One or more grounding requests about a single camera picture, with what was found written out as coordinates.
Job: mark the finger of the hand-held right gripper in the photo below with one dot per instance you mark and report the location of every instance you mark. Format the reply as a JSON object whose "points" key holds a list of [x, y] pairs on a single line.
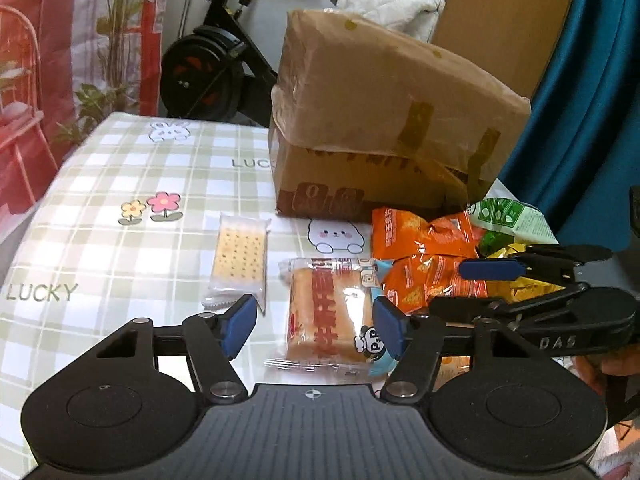
{"points": [[460, 307], [487, 269]]}

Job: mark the green and white snack packet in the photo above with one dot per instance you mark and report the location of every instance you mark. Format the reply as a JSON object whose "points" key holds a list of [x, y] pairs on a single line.
{"points": [[520, 217]]}

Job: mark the brown cardboard box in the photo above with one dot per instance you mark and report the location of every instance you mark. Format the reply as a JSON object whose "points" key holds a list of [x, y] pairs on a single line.
{"points": [[380, 110]]}

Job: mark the person's right hand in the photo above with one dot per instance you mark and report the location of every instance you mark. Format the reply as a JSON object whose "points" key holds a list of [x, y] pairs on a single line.
{"points": [[617, 362]]}

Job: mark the red striped cake packet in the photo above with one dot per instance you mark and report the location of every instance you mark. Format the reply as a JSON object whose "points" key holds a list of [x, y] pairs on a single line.
{"points": [[325, 305]]}

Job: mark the orange snack packet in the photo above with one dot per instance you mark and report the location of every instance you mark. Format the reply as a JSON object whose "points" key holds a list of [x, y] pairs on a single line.
{"points": [[430, 280], [452, 235], [397, 232]]}

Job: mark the white quilted garment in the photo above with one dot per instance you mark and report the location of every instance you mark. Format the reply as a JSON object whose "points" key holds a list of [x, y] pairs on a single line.
{"points": [[385, 7]]}

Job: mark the black exercise bike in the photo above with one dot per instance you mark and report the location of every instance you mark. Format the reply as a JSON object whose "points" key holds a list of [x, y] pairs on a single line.
{"points": [[200, 67]]}

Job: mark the wooden board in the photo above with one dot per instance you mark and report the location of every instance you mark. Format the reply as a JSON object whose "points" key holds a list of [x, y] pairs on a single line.
{"points": [[500, 25]]}

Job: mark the teal curtain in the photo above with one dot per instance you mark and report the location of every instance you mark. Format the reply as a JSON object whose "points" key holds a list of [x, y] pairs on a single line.
{"points": [[585, 125]]}

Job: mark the yellow snack packet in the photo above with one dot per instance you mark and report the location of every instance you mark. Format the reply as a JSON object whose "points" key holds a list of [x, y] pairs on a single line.
{"points": [[510, 251], [525, 289]]}

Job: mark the clear cracker packet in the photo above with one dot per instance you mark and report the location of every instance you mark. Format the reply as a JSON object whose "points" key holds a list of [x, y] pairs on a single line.
{"points": [[237, 255]]}

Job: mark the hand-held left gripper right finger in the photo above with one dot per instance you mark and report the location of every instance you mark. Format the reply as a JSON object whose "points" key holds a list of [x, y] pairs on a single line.
{"points": [[387, 325]]}

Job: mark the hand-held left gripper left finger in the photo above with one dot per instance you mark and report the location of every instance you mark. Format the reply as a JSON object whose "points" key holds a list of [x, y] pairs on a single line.
{"points": [[239, 322]]}

